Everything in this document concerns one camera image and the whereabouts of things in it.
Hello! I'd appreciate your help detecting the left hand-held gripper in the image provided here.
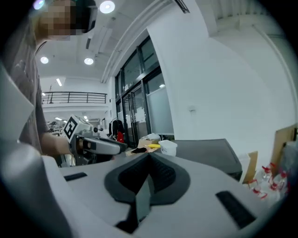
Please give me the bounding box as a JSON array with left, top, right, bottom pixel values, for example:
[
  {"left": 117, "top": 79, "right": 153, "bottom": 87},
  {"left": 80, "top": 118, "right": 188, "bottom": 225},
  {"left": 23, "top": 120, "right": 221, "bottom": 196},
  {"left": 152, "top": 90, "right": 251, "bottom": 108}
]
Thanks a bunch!
[{"left": 62, "top": 114, "right": 129, "bottom": 166}]

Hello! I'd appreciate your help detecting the white plastic container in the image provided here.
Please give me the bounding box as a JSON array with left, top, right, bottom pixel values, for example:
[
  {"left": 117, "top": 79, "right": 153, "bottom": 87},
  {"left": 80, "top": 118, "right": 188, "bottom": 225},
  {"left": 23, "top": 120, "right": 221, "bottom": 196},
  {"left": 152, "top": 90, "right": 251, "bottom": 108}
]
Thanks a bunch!
[{"left": 158, "top": 139, "right": 178, "bottom": 157}]

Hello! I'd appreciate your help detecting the black balcony railing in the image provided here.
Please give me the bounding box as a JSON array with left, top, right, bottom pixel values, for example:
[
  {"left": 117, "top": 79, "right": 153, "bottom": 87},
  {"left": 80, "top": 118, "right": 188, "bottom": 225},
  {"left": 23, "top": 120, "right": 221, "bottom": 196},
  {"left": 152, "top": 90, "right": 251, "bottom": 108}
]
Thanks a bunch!
[{"left": 41, "top": 91, "right": 108, "bottom": 105}]

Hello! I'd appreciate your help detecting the black head-worn camera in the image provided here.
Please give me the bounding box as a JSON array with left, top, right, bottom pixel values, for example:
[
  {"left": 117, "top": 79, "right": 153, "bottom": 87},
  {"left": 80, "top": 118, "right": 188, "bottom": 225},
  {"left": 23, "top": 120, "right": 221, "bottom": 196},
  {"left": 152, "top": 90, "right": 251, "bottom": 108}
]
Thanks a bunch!
[{"left": 69, "top": 0, "right": 99, "bottom": 33}]

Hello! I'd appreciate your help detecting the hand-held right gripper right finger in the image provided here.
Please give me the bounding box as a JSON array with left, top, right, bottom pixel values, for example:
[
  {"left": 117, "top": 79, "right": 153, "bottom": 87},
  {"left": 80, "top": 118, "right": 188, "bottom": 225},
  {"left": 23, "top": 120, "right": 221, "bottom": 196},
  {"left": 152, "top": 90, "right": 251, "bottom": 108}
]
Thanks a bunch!
[{"left": 136, "top": 152, "right": 278, "bottom": 238}]

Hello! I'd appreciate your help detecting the tall cardboard sheet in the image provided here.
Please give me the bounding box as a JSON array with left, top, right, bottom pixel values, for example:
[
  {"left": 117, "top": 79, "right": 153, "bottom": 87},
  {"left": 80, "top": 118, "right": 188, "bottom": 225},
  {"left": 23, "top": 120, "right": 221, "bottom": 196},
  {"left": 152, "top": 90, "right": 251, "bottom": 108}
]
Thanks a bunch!
[{"left": 271, "top": 124, "right": 298, "bottom": 174}]

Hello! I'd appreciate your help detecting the black ceiling vent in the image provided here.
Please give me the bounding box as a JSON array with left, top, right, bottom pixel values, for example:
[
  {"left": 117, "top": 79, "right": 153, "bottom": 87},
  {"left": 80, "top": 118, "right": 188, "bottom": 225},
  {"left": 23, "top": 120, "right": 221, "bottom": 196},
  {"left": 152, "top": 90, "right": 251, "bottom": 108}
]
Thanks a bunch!
[{"left": 174, "top": 0, "right": 191, "bottom": 14}]

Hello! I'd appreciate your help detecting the open cardboard box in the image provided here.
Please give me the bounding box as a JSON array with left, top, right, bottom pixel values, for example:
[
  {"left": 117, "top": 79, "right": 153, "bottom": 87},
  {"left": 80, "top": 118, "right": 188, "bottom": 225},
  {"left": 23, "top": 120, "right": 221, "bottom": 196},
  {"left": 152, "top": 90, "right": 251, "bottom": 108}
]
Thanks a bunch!
[{"left": 125, "top": 137, "right": 162, "bottom": 157}]

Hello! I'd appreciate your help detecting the person's left hand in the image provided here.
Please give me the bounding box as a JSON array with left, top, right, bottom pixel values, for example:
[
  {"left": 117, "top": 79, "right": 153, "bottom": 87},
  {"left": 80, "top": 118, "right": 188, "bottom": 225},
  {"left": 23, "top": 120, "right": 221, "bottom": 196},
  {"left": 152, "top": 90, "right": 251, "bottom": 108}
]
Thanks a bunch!
[{"left": 78, "top": 139, "right": 92, "bottom": 150}]

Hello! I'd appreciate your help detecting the rack of dark clothes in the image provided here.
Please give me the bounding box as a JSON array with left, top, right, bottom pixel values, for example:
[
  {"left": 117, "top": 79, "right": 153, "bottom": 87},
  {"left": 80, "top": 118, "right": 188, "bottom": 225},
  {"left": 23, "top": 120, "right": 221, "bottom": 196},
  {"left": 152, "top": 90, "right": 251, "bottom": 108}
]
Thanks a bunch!
[{"left": 108, "top": 119, "right": 126, "bottom": 141}]

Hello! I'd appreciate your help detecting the person's gray shirt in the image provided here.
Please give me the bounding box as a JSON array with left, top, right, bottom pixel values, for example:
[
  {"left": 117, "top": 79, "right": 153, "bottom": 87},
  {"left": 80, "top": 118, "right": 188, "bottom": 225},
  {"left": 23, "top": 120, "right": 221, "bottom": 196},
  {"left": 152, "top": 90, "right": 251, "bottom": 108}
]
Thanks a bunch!
[{"left": 0, "top": 22, "right": 50, "bottom": 155}]

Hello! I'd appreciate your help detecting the group of clear plastic bottles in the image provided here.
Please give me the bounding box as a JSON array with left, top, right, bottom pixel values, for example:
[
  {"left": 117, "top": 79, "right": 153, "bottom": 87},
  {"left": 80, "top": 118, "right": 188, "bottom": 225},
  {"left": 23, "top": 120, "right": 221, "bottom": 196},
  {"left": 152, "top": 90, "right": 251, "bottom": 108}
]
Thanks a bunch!
[{"left": 248, "top": 162, "right": 291, "bottom": 202}]

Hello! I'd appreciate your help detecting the small cardboard box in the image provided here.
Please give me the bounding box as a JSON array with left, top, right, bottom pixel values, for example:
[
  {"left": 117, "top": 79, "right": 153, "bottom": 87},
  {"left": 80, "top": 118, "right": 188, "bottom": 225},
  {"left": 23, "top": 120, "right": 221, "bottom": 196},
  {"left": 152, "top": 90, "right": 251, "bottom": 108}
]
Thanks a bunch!
[{"left": 242, "top": 150, "right": 259, "bottom": 185}]

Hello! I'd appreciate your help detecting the black-framed glass door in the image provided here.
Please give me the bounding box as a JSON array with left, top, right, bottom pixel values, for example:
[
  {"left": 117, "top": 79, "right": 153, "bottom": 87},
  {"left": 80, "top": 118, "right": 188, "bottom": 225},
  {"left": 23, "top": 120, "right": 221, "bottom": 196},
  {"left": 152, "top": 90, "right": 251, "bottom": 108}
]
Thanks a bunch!
[{"left": 115, "top": 35, "right": 175, "bottom": 149}]

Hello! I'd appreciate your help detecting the person's left forearm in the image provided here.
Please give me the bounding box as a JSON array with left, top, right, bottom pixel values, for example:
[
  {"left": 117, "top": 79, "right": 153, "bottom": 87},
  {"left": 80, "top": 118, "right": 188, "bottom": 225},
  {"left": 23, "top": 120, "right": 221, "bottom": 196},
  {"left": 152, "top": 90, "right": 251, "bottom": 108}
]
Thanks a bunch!
[{"left": 39, "top": 132, "right": 72, "bottom": 157}]

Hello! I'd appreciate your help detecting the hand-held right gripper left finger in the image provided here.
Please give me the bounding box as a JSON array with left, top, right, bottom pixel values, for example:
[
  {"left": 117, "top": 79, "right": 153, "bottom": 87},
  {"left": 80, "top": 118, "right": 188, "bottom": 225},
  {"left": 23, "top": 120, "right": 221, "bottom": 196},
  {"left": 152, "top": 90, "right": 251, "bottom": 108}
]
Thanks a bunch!
[{"left": 58, "top": 152, "right": 151, "bottom": 238}]

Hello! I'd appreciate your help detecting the white plastic bag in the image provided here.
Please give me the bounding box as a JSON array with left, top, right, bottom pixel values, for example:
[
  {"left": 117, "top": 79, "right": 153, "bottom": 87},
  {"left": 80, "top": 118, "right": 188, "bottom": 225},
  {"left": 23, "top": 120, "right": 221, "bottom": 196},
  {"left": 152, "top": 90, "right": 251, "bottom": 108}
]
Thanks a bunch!
[{"left": 145, "top": 132, "right": 162, "bottom": 141}]

